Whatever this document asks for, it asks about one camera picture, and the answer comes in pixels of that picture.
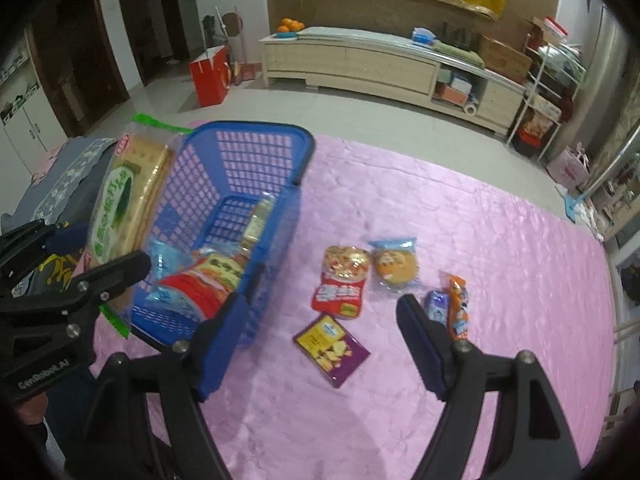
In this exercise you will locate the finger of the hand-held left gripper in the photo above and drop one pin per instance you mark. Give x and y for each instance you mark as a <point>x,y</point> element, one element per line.
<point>30,245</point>
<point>115,272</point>

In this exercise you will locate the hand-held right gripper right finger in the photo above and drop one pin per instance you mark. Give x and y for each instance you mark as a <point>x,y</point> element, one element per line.
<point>417,340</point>

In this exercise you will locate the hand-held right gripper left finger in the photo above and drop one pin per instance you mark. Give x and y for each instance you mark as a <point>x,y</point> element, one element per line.
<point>220,345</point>

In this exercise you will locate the small blue candy packet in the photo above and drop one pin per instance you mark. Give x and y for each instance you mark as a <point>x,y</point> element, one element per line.
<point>437,307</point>

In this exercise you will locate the orange sausage stick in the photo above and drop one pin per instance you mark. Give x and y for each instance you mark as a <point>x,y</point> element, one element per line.
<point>457,310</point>

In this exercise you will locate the red label snack bag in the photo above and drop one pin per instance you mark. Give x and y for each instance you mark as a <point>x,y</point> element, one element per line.
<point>210,280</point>

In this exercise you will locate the blue muffin packet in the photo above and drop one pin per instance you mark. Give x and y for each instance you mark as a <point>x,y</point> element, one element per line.
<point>395,267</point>

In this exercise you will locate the green label cracker packet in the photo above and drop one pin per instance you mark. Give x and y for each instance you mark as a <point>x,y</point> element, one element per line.
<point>125,195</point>

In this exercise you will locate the purple yellow snack box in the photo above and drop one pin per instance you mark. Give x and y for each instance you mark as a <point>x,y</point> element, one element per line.
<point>330,347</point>

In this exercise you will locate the red snack packet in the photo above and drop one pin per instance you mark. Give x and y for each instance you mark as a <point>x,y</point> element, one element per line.
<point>342,280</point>

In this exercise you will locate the pale cracker packet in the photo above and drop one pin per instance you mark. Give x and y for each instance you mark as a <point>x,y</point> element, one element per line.
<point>260,222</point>

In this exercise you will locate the blue plastic basket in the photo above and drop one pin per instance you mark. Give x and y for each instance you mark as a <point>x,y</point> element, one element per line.
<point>250,127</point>

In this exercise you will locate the dark cloth yellow print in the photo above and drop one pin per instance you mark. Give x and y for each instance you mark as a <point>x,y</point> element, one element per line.
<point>57,270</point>

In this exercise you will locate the grey sofa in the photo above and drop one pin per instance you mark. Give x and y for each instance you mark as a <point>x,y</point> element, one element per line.
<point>25,205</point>

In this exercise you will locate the grey floral lace cover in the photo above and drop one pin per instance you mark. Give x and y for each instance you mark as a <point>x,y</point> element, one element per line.
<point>75,175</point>

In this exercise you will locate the white rags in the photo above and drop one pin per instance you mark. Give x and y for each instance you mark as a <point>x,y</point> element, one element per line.
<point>594,222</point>

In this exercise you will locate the red paper bag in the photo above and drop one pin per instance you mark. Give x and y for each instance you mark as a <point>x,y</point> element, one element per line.
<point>210,77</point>

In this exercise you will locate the pink shopping bag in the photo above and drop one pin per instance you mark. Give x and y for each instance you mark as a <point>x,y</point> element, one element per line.
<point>567,170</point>

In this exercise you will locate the white paper roll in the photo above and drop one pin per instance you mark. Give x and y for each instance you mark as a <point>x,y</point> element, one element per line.
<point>470,108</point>

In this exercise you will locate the red broom and dustpan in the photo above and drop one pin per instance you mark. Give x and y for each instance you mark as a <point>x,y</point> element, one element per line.
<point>245,72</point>

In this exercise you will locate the orange box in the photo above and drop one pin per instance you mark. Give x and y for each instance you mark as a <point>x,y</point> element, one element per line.
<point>455,95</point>

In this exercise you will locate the colourful printed box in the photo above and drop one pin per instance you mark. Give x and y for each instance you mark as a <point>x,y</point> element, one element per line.
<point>539,122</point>

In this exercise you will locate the beige media cabinet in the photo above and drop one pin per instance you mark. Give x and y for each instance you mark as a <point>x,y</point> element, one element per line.
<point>350,62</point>

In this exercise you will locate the green folded cloth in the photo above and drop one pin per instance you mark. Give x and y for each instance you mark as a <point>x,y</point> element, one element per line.
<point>459,54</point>

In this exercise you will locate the blue plate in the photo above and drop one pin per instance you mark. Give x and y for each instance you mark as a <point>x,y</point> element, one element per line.
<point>286,35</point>

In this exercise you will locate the brown cardboard box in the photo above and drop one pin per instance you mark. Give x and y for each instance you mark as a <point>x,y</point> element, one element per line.
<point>505,60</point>

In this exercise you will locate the pile of oranges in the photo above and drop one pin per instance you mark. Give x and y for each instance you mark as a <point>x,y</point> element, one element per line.
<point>290,25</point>

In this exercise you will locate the blue tissue box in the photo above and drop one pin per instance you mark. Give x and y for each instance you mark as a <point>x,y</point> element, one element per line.
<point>423,36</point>

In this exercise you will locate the white metal shelf rack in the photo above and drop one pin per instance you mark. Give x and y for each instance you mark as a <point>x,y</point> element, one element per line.
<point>537,60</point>

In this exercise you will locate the black router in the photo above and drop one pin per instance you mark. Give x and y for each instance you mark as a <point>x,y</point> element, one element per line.
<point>459,36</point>

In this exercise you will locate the silver standing air conditioner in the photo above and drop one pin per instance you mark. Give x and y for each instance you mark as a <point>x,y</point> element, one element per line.
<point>605,60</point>

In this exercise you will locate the red white box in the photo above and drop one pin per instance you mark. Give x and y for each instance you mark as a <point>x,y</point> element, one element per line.
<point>556,29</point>

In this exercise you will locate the white wall cabinet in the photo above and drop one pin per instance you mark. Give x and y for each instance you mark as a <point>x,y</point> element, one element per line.
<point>30,130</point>

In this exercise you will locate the dark wooden door frame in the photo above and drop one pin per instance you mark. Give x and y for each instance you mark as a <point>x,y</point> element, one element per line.
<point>112,60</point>
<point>175,20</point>

